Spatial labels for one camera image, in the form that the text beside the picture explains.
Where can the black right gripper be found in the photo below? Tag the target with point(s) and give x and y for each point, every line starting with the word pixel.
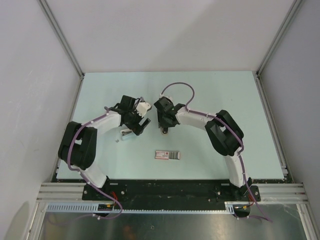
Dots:
pixel 161 124

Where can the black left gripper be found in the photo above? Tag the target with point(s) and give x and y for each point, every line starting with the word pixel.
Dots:
pixel 136 128

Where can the light blue stapler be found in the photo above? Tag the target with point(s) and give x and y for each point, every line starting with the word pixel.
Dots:
pixel 126 134

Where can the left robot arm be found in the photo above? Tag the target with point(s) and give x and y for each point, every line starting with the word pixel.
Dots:
pixel 79 143

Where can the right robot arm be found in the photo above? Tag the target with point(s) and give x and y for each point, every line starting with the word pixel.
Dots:
pixel 224 133

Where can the red white staple box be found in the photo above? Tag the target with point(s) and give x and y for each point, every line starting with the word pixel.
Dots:
pixel 167 155

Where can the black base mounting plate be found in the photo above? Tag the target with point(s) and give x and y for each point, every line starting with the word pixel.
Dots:
pixel 173 194

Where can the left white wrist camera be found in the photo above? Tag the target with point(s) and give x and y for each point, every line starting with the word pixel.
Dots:
pixel 142 108

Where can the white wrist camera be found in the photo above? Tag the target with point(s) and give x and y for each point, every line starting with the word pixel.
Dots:
pixel 165 96
pixel 142 108

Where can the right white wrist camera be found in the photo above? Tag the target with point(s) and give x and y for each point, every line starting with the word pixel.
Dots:
pixel 165 96

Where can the grey slotted cable duct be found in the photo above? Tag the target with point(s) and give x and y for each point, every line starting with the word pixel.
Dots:
pixel 103 208

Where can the right aluminium corner post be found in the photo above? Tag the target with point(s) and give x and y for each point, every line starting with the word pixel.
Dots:
pixel 284 27

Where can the aluminium corner post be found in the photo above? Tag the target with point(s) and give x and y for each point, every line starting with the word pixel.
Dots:
pixel 284 27
pixel 48 13

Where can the left aluminium corner post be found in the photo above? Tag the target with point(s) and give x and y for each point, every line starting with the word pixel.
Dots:
pixel 48 13

